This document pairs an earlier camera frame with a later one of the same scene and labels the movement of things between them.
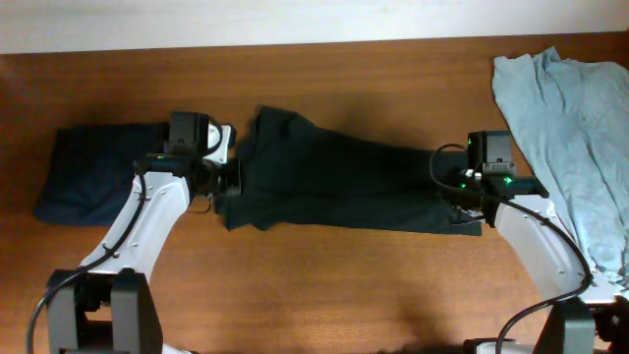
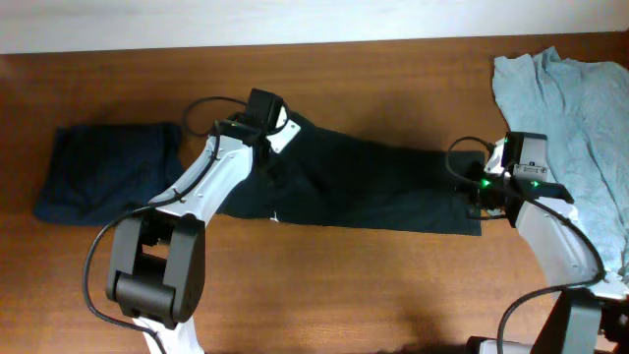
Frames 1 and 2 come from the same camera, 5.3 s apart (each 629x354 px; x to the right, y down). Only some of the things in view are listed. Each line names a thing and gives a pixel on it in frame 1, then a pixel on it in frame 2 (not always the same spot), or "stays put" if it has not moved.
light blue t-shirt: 571,119 stays put
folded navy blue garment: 90,178 stays put
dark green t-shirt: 292,171 stays put
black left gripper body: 223,178 to 270,171
